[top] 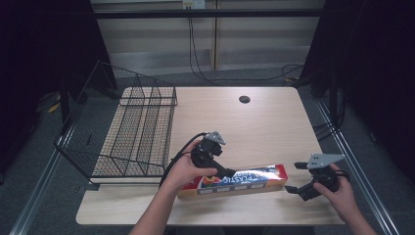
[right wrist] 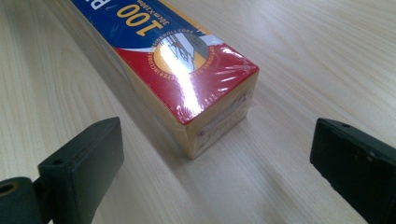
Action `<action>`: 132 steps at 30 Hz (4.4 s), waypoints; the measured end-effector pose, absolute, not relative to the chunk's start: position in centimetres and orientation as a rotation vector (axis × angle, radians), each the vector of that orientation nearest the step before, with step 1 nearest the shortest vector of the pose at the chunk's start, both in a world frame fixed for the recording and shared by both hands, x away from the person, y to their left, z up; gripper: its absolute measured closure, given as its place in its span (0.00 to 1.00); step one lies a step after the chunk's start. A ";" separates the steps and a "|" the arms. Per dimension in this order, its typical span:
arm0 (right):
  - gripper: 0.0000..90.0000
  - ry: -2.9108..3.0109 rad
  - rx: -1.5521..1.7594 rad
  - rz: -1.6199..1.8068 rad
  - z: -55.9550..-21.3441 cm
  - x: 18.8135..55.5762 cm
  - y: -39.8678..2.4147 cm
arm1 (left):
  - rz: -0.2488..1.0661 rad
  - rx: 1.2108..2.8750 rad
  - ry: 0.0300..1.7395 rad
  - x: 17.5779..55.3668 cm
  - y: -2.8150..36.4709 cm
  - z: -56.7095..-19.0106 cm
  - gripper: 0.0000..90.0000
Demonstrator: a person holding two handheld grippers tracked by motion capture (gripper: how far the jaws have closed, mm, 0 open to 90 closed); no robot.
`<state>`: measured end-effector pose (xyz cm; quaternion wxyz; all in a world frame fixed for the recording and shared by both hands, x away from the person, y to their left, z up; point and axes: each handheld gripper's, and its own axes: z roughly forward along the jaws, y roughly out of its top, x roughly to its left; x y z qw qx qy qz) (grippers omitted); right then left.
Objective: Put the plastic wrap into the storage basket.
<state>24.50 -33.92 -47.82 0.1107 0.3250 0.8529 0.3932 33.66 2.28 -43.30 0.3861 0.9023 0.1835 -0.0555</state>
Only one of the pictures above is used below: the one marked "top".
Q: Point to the metal floor rail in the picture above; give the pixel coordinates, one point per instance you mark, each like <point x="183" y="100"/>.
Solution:
<point x="355" y="166"/>
<point x="39" y="186"/>

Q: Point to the long plastic wrap box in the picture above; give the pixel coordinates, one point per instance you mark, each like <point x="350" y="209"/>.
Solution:
<point x="241" y="182"/>

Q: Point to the white wall socket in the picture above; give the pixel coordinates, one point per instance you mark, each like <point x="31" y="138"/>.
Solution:
<point x="193" y="4"/>

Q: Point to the person's left hand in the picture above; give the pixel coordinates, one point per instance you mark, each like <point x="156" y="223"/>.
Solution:
<point x="182" y="171"/>

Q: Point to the black curtain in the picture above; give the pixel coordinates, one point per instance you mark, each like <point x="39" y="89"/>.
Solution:
<point x="42" y="49"/>
<point x="375" y="65"/>

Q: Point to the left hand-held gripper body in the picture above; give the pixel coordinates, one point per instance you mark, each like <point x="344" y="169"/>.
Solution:
<point x="206" y="153"/>

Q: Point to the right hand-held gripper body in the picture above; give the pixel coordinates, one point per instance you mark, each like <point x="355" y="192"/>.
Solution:
<point x="323" y="174"/>

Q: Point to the person's right hand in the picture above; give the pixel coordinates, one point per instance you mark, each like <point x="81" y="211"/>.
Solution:
<point x="341" y="199"/>

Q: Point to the black horizontal bar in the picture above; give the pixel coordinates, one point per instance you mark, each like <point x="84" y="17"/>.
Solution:
<point x="208" y="13"/>

